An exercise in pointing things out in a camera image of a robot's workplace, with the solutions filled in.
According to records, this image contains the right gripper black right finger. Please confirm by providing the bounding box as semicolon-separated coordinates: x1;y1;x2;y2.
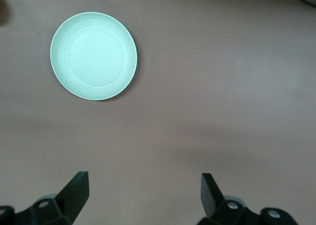
198;173;263;225

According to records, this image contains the brown table cloth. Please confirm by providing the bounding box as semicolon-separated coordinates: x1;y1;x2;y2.
0;0;316;225

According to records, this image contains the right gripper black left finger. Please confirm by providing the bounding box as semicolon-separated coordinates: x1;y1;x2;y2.
15;171;90;225

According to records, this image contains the light green round plate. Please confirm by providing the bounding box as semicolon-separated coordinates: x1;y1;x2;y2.
49;11;138;101

